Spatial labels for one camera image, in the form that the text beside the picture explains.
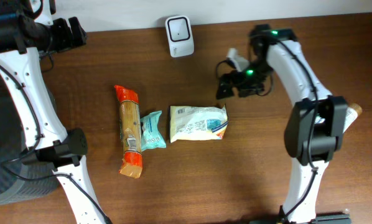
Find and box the grey plastic mesh basket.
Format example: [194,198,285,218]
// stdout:
[0,76,58,205]

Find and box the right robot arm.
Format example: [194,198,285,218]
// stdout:
[216,24,351,223]

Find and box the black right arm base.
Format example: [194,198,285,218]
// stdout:
[248,213,352,224]

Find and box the teal wipes pouch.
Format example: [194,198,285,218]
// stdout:
[141,111,166,151]

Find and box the cream snack bag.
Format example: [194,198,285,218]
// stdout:
[169,106,228,143]

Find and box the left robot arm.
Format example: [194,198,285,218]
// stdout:
[0,1,110,223]

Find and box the white barcode scanner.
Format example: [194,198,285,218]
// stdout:
[165,16,194,58]

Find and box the white bottle with wooden cap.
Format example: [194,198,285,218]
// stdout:
[343,103,363,132]

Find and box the orange spaghetti packet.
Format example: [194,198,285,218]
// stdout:
[114,85,142,179]

